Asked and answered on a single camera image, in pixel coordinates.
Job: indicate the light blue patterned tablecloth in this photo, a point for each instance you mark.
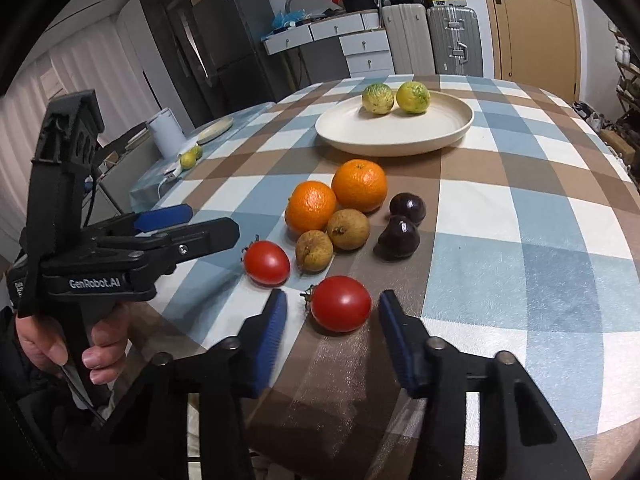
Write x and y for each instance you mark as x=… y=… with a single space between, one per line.
x=150 y=180

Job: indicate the white desk with drawers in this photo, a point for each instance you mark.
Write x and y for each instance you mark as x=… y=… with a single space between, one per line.
x=350 y=42

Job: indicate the green yellow citrus fruit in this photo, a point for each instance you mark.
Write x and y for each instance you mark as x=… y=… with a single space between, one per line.
x=377 y=98
x=413 y=97

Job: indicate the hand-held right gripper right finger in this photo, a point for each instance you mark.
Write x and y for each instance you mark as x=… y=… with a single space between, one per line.
x=395 y=345

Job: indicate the small yellow green fruit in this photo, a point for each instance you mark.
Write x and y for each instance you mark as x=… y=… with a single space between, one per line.
x=188 y=160
x=197 y=151

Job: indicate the black bag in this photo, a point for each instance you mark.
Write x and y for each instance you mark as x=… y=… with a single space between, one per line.
x=359 y=2

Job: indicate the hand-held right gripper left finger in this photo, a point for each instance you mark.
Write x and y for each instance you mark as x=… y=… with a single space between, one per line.
x=270 y=340

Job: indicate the white curtain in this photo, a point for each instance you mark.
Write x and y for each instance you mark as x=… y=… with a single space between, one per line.
x=65 y=75

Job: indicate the dark grey refrigerator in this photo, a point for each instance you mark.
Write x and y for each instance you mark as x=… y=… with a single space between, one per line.
x=235 y=35

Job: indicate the silver hard suitcase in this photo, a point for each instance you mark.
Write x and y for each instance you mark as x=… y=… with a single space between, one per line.
x=455 y=40

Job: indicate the wooden door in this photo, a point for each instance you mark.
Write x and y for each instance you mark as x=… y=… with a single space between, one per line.
x=530 y=25

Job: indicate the person's left hand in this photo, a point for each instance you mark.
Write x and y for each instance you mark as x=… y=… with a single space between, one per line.
x=107 y=345

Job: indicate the dark tall wardrobe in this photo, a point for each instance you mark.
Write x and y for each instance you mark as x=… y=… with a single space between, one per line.
x=170 y=35

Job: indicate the large cream round plate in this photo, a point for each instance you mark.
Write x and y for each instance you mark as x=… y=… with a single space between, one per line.
x=400 y=132

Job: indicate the blue plastic bag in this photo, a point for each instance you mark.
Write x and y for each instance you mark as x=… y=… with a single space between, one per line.
x=287 y=19

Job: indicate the small cream plate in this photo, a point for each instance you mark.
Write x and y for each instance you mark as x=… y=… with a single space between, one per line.
x=215 y=129

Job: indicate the red tomato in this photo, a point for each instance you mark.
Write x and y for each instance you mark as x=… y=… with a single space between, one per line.
x=341 y=304
x=267 y=264

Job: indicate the wooden shoe rack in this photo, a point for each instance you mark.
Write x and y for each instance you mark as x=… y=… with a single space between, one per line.
x=627 y=75

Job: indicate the small cardboard box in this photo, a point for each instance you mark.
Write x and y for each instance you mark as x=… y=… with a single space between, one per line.
x=612 y=142

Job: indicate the brown longan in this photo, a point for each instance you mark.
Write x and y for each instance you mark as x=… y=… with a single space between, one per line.
x=314 y=251
x=348 y=230

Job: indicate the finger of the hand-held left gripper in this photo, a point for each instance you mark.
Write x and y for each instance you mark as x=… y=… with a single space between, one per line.
x=205 y=237
x=165 y=217

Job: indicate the white ribbed suitcase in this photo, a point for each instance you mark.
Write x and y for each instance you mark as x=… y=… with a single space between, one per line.
x=406 y=40

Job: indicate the dark purple plum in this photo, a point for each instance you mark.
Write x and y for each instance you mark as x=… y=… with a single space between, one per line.
x=407 y=208
x=398 y=239

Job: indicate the scattered pile of shoes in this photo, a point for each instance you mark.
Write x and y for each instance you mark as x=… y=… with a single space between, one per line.
x=587 y=112

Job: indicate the grey metal folding chair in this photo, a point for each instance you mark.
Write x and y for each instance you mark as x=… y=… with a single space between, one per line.
x=117 y=195

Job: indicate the orange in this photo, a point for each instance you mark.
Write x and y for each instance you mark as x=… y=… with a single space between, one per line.
x=360 y=185
x=310 y=207

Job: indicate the white cylindrical canister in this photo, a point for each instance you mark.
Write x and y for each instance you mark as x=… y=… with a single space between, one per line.
x=166 y=132

